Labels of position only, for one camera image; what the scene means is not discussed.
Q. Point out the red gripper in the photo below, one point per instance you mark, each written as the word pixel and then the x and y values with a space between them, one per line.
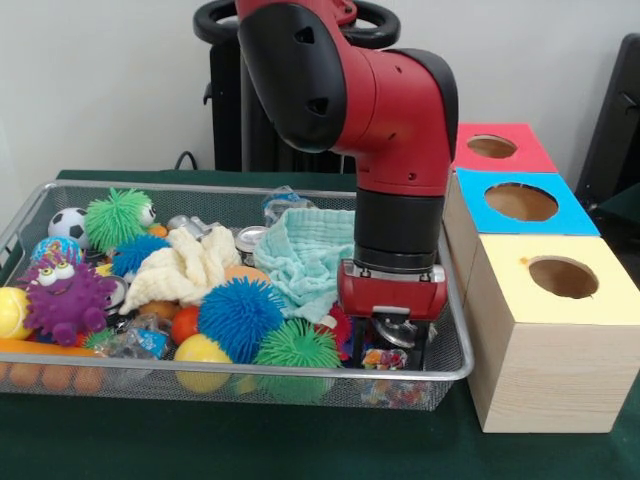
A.
pixel 390 297

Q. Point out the cream cloth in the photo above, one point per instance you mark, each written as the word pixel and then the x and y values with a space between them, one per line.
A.
pixel 190 270

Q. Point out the blue spiky ball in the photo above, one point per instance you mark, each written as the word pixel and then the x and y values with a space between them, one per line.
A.
pixel 240 317

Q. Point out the small soccer ball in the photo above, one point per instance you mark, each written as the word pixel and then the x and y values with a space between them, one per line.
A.
pixel 65 222

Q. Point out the mint green cloth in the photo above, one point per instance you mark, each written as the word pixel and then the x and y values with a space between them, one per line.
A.
pixel 300 260

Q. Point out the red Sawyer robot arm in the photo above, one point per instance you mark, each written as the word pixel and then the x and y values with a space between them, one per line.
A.
pixel 390 125

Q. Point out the purple spiky monster toy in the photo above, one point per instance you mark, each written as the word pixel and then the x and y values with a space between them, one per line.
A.
pixel 65 300

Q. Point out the wooden box with three holes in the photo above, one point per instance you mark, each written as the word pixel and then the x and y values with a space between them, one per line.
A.
pixel 550 380

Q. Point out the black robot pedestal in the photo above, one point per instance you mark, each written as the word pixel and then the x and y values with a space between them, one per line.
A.
pixel 225 125

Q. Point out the dark green table cloth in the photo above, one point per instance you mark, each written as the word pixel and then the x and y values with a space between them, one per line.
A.
pixel 300 450
pixel 627 200

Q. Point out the shallow silver mesh bin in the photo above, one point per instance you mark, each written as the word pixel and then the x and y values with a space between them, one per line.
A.
pixel 440 395

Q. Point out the orange toy building block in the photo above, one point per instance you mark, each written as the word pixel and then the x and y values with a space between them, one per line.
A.
pixel 55 377

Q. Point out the green spiky ball with eyes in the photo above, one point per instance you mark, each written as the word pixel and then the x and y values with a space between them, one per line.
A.
pixel 115 217

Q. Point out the multicoloured knotted rag toy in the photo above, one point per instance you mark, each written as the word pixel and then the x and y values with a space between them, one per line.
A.
pixel 382 359

